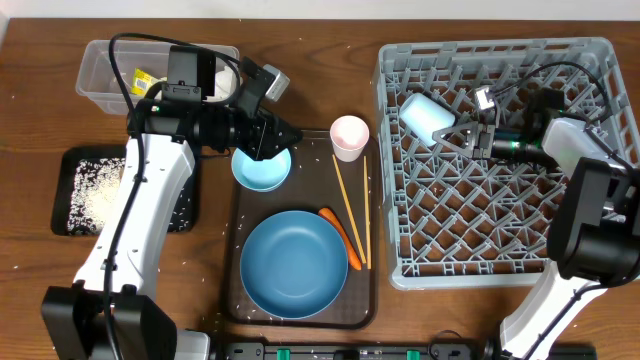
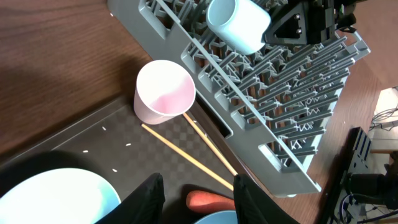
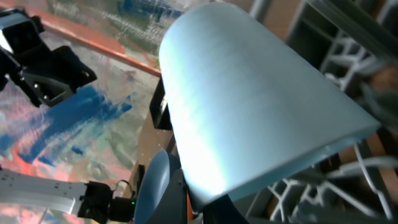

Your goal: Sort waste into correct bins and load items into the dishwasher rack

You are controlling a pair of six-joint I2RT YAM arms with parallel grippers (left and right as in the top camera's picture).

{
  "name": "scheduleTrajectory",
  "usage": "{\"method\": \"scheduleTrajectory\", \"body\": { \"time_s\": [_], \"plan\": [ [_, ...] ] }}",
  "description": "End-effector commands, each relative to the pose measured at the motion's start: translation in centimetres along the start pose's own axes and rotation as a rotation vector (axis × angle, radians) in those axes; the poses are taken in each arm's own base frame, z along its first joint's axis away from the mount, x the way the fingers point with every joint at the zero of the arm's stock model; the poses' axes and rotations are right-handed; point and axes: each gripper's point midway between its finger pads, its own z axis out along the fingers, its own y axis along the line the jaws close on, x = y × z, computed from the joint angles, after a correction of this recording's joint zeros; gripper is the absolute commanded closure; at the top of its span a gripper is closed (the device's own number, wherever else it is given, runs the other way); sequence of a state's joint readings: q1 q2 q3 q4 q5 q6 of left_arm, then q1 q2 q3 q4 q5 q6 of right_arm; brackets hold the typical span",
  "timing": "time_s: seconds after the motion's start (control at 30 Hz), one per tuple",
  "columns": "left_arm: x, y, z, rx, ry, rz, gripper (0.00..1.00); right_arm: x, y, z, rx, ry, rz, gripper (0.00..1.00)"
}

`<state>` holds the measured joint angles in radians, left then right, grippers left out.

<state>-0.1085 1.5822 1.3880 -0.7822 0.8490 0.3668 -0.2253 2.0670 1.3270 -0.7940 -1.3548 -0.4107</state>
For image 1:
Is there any light blue bowl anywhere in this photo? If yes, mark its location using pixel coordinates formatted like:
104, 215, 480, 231
231, 149, 292, 192

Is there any light blue cup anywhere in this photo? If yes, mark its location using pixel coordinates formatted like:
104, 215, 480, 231
399, 93, 455, 147

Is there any white tissue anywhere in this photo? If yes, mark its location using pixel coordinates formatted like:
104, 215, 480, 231
208, 66, 236, 102

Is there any pink cup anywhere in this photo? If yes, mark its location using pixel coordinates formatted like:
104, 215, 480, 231
330, 115, 369, 162

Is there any yellow green snack wrapper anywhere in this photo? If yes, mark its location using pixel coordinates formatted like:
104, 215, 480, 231
131, 68, 158, 96

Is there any dark blue plate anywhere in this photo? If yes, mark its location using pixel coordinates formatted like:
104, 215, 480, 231
239, 210, 349, 320

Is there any white rice pile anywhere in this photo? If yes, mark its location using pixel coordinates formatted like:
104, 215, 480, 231
66, 157, 195, 236

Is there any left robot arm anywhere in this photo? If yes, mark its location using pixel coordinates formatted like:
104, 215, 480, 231
41, 41, 302, 359

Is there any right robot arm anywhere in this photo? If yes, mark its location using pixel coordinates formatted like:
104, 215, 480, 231
428, 88, 639, 359

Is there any grey dishwasher rack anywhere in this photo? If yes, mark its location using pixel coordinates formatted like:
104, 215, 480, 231
373, 37, 639, 290

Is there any wooden chopstick left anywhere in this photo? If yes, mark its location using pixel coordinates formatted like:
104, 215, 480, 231
332, 154, 366, 264

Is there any brown serving tray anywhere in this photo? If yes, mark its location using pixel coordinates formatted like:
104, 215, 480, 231
223, 130, 380, 330

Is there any black plastic tray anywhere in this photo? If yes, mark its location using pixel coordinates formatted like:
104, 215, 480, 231
50, 144, 200, 237

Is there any orange carrot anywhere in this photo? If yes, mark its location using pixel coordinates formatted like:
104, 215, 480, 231
318, 207, 362, 271

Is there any clear plastic bin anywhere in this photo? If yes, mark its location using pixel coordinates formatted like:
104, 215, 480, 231
76, 40, 229, 115

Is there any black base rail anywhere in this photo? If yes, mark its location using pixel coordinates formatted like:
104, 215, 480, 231
214, 341, 599, 360

